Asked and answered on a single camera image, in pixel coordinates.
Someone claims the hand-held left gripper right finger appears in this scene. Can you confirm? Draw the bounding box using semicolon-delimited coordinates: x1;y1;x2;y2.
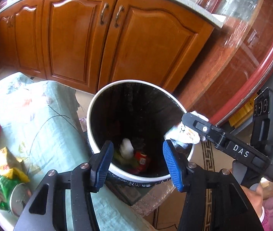
163;140;264;231

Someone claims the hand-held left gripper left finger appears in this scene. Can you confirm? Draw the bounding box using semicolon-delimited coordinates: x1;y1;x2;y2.
13;140;114;231

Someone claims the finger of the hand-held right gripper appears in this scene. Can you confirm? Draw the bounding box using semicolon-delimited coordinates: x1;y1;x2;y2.
182;113;226;148

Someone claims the white tissue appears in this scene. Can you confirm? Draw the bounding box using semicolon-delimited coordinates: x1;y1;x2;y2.
164;111;209;150
120;138;135;160

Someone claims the white round bin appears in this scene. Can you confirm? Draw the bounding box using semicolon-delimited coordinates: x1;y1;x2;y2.
86;79;195;182

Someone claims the black bin liner bag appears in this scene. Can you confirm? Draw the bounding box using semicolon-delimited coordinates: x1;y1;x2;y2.
89;81;191;188

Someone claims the silver metal can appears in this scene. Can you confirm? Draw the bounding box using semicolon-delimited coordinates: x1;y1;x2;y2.
9;182;32;217

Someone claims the yellow snack packet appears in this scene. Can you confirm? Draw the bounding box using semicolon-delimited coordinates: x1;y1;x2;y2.
0;147;31;184

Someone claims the person's right hand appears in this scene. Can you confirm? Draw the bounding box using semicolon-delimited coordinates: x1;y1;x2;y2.
244;184;265;224

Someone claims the green yellow wrapper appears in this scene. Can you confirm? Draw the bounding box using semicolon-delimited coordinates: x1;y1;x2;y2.
113;149;139;169

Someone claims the yellow plastic object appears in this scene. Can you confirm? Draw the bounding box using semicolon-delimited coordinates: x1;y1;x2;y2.
229;100;256;128

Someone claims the red snack wrapper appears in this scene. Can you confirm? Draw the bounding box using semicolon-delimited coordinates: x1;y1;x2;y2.
134;150;151;172

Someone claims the patterned floor rug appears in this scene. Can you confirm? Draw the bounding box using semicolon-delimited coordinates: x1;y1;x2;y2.
199;140;216;231

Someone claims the pale green floral tablecloth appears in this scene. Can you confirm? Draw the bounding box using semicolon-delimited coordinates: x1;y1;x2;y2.
0;72;151;231

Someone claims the red framed glass door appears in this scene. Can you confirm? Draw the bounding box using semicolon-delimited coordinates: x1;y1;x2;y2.
176;0;273;127

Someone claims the wooden cabinet door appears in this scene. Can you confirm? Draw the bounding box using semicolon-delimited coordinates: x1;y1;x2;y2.
0;6;16;69
98;0;214;101
42;0;122;94
12;0;47;80

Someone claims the metal cabinet door handle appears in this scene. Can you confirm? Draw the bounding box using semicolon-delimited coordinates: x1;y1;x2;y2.
100;3;109;25
114;5;124;28

